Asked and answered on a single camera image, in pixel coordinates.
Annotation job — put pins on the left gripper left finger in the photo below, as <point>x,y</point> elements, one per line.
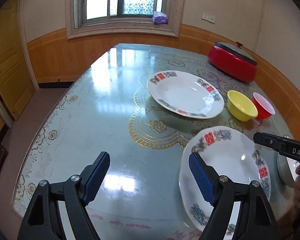
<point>42,219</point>

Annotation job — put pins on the window with grey frame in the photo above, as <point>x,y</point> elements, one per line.
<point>100,17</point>

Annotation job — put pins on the red electric cooking pot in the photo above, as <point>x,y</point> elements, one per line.
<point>233,60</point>

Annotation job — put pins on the red plastic bowl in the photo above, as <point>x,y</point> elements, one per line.
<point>264,107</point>

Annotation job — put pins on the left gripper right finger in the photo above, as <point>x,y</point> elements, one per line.
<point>255,218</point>

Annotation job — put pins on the white wall socket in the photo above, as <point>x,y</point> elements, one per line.
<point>209,18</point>

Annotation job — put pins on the yellow wooden door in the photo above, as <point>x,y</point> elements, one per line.
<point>16,85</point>

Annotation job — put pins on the yellow plastic bowl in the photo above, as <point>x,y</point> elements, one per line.
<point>240,106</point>

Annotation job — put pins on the purple tissue pack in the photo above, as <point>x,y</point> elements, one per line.
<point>159,18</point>

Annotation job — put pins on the floral plastic table cover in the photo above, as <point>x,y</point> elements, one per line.
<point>110,109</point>

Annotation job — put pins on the white plate red emblem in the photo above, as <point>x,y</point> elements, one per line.
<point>185,94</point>
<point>230,153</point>

